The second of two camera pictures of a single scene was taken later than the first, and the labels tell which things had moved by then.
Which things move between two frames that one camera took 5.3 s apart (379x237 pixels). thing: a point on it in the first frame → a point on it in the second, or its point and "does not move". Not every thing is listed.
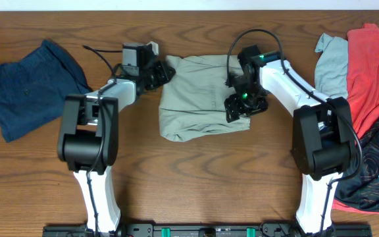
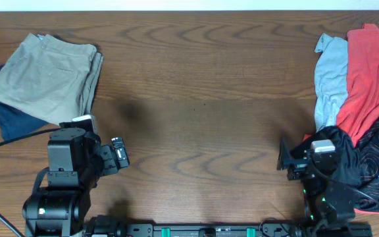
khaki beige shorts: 193,104 → 48,78
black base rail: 204,230 does not move
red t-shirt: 373,72 does not move
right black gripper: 235,107 → 297,166
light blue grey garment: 330,74 does not move
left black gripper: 165,76 → 110,163
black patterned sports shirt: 377,185 does not move
